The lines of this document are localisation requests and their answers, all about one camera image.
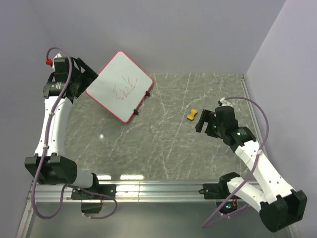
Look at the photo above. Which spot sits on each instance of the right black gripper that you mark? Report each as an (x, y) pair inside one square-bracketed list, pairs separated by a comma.
[(206, 116)]

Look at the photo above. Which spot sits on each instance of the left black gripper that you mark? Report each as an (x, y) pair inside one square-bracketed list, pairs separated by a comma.
[(88, 76)]

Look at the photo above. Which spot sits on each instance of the yellow whiteboard eraser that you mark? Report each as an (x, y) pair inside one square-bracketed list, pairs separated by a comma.
[(192, 114)]

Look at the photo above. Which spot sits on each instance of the red framed whiteboard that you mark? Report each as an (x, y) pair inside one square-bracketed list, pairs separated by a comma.
[(120, 87)]

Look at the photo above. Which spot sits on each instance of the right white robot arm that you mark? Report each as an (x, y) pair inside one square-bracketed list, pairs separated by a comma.
[(277, 202)]

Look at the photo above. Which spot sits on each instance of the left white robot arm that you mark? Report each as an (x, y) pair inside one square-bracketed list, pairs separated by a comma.
[(49, 165)]

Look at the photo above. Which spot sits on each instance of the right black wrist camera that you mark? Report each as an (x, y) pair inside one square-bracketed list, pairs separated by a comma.
[(224, 114)]

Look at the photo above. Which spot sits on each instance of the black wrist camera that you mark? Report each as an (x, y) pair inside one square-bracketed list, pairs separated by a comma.
[(61, 64), (224, 114)]

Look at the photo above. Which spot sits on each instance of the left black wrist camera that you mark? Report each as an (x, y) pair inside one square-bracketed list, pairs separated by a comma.
[(61, 64)]

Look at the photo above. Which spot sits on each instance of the aluminium table edge rail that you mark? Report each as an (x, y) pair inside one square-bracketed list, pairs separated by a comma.
[(251, 109)]

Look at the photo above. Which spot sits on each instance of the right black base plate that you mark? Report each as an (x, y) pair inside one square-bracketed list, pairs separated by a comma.
[(211, 191)]

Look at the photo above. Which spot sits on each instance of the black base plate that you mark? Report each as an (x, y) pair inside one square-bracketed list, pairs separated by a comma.
[(211, 191), (105, 189)]

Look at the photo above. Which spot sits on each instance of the aluminium mounting rail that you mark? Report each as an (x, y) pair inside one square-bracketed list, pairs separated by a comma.
[(135, 191)]

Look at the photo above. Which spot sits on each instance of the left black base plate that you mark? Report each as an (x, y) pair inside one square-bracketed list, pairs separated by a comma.
[(105, 189)]

